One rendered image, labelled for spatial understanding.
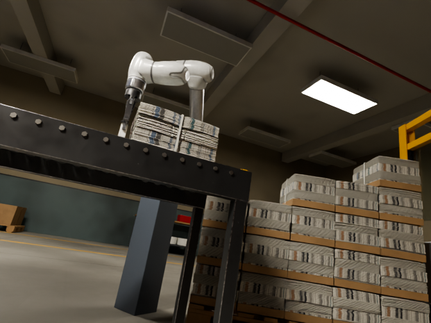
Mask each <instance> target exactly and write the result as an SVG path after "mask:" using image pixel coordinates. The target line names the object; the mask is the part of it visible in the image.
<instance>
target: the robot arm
mask: <svg viewBox="0 0 431 323"><path fill-rule="evenodd" d="M213 78H214V68H213V67H212V66H211V65H210V64H208V63H205V62H201V61H196V60H178V61H170V62H154V61H153V59H152V57H151V55H150V54H148V53H146V52H142V51H141V52H138V53H137V54H136V55H135V56H134V57H133V60H132V61H131V63H130V67H129V70H128V79H127V82H126V86H125V89H126V92H125V95H124V97H125V98H126V99H127V102H126V109H125V114H124V118H123V120H122V121H121V122H122V123H121V127H120V130H119V134H118V136H120V137H124V138H125V136H126V131H127V129H128V126H129V124H128V123H129V119H130V115H131V113H132V112H133V109H134V107H135V103H139V102H140V100H141V97H142V95H143V93H144V91H145V88H146V84H150V83H157V84H160V85H168V86H180V85H184V84H186V82H187V84H188V86H189V88H190V105H189V117H190V118H193V119H196V120H199V121H201V122H203V104H204V89H205V88H206V86H207V83H210V82H211V81H212V80H213Z"/></svg>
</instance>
